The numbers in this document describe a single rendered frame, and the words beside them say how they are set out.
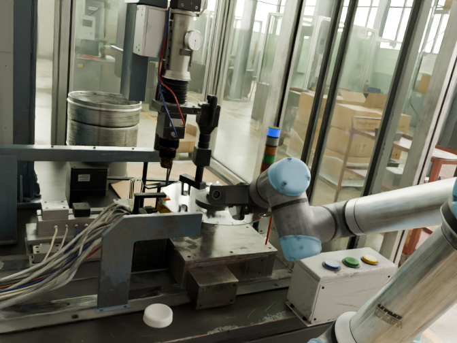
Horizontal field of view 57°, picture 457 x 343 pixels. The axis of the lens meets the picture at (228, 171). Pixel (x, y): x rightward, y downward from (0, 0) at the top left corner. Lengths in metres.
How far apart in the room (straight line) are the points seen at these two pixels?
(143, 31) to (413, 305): 0.86
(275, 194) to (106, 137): 1.09
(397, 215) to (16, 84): 1.24
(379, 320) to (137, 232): 0.58
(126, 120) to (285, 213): 1.11
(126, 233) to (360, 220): 0.53
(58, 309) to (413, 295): 0.79
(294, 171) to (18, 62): 1.05
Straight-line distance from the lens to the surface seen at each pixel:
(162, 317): 1.09
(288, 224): 0.81
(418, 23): 1.30
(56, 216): 1.32
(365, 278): 1.24
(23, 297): 1.12
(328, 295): 1.17
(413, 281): 0.67
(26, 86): 1.58
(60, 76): 2.14
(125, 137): 1.82
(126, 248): 1.05
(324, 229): 0.85
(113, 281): 1.09
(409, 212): 0.80
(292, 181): 0.80
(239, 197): 0.96
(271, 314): 1.20
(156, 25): 1.15
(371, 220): 0.84
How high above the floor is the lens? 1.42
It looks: 17 degrees down
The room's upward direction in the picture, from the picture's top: 9 degrees clockwise
